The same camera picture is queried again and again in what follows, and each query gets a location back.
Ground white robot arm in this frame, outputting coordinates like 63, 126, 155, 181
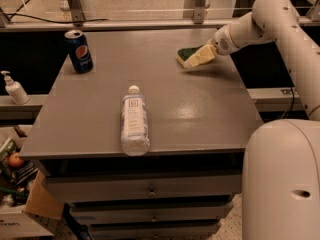
177, 0, 320, 240

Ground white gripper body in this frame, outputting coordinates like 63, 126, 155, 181
209, 25, 239, 55

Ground white pump dispenser bottle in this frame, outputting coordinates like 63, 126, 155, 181
1, 70, 29, 105

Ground orange ball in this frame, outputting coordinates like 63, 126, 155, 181
8, 152, 25, 168

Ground metal railing frame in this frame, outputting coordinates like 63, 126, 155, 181
0, 0, 319, 32

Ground blue Pepsi can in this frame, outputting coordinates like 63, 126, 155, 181
64, 29, 93, 73

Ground grey drawer cabinet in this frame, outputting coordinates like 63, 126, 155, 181
22, 29, 261, 240

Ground green and yellow sponge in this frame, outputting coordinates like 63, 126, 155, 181
176, 46, 206, 69

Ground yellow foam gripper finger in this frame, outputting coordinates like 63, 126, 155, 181
184, 44, 217, 68

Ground cardboard box with clutter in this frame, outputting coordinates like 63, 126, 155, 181
0, 125, 63, 239

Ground clear plastic water bottle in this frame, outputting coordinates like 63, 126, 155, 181
121, 85, 150, 156

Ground black cable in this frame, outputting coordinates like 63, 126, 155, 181
4, 0, 109, 24

